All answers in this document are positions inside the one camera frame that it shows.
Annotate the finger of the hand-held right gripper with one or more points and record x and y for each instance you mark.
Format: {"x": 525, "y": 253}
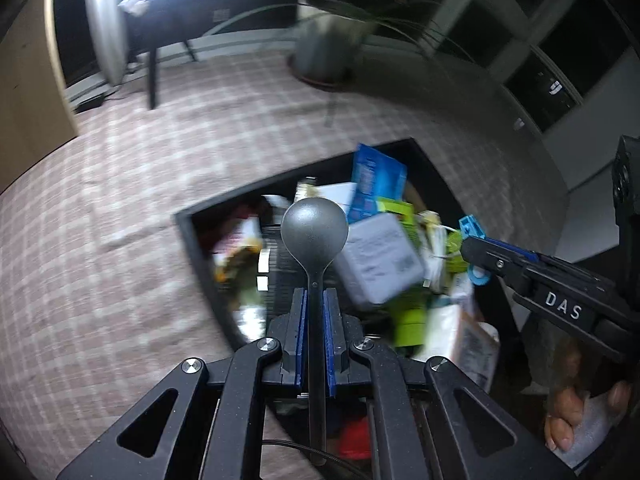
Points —
{"x": 520, "y": 252}
{"x": 492, "y": 262}

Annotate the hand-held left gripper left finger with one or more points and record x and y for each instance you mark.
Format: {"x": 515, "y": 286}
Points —
{"x": 300, "y": 345}

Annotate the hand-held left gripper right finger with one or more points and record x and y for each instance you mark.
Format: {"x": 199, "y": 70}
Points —
{"x": 331, "y": 345}

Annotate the dark grey spoon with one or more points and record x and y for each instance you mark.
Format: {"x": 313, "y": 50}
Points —
{"x": 314, "y": 230}

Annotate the black storage box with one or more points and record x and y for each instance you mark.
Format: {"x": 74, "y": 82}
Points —
{"x": 205, "y": 270}

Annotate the blue plastic packet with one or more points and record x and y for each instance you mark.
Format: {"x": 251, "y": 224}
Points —
{"x": 372, "y": 180}

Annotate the person's right hand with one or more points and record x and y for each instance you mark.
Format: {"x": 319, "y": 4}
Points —
{"x": 562, "y": 405}

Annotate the patterned tissue pack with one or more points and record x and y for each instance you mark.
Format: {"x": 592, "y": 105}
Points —
{"x": 447, "y": 320}

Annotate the lime green box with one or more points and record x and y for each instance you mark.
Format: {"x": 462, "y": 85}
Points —
{"x": 410, "y": 320}

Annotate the beige tissue packet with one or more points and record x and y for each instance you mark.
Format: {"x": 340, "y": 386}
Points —
{"x": 482, "y": 355}

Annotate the red packet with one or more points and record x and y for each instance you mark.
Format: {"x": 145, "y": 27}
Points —
{"x": 356, "y": 440}

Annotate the grey white box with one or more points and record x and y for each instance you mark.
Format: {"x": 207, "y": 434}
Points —
{"x": 380, "y": 255}

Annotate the green packet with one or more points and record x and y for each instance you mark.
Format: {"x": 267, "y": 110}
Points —
{"x": 400, "y": 212}

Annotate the white box red print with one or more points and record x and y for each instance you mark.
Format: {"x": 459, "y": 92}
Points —
{"x": 240, "y": 232}

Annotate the white cloth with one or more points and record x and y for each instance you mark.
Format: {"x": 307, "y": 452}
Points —
{"x": 595, "y": 440}

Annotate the plain white box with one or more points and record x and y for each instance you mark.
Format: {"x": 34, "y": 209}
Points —
{"x": 337, "y": 195}

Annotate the small labelled bottle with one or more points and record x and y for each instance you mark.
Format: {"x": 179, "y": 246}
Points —
{"x": 307, "y": 189}

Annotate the plaid tablecloth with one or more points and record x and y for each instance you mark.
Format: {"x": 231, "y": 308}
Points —
{"x": 125, "y": 210}

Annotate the brown pot saucer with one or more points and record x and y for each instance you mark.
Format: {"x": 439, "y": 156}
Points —
{"x": 320, "y": 82}

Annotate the potted plant grey pot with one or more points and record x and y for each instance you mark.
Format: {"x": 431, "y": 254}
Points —
{"x": 322, "y": 45}

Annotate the black power strip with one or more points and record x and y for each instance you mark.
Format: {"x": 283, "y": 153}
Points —
{"x": 89, "y": 103}

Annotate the silver lamp pole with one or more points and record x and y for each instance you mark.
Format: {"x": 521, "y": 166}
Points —
{"x": 105, "y": 25}

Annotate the white window frame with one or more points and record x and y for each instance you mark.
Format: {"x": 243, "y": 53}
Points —
{"x": 457, "y": 10}

